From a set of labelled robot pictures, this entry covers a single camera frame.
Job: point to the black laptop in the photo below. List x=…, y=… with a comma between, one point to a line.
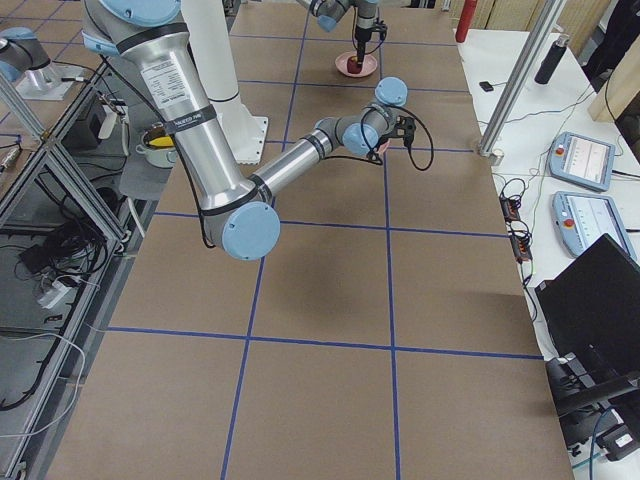
x=594, y=303

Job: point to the small black square device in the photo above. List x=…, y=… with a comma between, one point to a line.
x=486, y=86

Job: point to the aluminium frame post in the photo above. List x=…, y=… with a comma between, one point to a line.
x=530, y=52

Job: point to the black bottle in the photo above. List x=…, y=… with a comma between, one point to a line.
x=552, y=59

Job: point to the white power adapter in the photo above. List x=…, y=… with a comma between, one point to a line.
x=52, y=295

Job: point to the white pot with yellow item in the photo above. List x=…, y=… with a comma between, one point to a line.
x=157, y=148

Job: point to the far blue teach pendant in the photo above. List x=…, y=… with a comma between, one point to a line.
x=582, y=161

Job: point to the black orange usb hub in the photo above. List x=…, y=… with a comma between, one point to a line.
x=510, y=208

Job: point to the pink bowl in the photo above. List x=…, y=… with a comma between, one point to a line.
x=381, y=149

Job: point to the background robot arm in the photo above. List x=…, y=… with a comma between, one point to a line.
x=24, y=60

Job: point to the blue teach pendant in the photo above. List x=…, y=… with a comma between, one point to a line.
x=582, y=161
x=581, y=219

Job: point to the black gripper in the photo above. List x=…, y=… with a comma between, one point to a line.
x=362, y=31
x=376, y=154

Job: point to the pink plate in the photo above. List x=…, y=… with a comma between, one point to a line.
x=369, y=64

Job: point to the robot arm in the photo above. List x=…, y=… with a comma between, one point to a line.
x=235, y=210
x=330, y=12

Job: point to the near blue teach pendant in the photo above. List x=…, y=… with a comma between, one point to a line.
x=581, y=219

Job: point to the red bottle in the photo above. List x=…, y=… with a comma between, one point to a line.
x=465, y=20

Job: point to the red apple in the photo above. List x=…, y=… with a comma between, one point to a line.
x=353, y=67

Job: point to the white camera mast base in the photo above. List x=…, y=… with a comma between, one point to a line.
x=211, y=48

